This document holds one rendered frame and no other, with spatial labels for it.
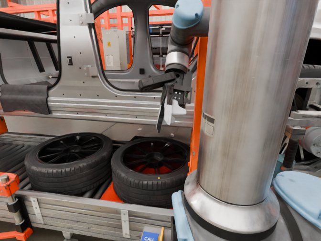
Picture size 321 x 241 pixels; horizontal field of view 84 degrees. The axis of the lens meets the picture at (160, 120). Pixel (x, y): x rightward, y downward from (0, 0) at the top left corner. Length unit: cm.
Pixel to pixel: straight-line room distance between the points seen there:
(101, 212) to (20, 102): 109
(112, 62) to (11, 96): 401
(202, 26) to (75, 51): 107
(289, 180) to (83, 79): 134
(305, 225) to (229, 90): 20
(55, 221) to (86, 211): 27
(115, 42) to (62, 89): 410
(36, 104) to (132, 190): 102
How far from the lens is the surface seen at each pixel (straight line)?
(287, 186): 32
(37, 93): 172
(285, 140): 130
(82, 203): 128
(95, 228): 139
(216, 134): 19
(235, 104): 17
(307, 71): 120
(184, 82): 57
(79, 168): 141
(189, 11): 53
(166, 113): 47
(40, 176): 151
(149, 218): 119
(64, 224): 149
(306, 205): 30
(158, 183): 115
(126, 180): 121
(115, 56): 556
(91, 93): 145
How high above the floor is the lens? 122
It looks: 20 degrees down
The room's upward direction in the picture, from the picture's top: straight up
